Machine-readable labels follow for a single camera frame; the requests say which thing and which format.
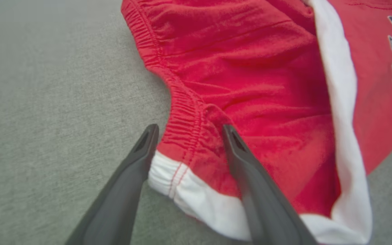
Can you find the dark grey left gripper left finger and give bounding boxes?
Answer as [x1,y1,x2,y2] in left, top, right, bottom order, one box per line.
[65,124,160,245]

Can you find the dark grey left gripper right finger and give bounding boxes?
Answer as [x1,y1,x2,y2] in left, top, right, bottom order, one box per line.
[222,124,319,245]

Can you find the red shirt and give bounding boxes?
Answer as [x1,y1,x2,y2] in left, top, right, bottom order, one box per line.
[120,0,392,245]

